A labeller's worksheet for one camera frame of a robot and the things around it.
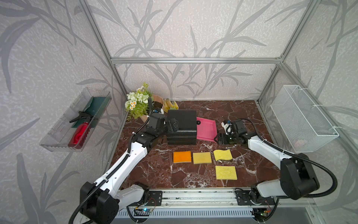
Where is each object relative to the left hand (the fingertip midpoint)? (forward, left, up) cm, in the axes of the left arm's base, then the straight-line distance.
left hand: (172, 123), depth 79 cm
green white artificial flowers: (+10, +20, +6) cm, 23 cm away
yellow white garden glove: (+34, +8, -21) cm, 40 cm away
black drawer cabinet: (-3, -8, -5) cm, 10 cm away
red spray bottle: (-16, +37, +13) cm, 42 cm away
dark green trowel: (+1, +39, +11) cm, 41 cm away
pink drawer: (+8, -23, -19) cm, 31 cm away
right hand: (-1, -29, -14) cm, 33 cm away
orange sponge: (-11, -5, -22) cm, 25 cm away
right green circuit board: (-40, -47, -24) cm, 67 cm away
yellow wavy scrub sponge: (-10, -32, -20) cm, 39 cm away
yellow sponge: (-12, -18, -20) cm, 30 cm away
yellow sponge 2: (-21, -32, -20) cm, 43 cm away
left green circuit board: (-39, +12, -22) cm, 46 cm away
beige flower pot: (+26, +14, -9) cm, 30 cm away
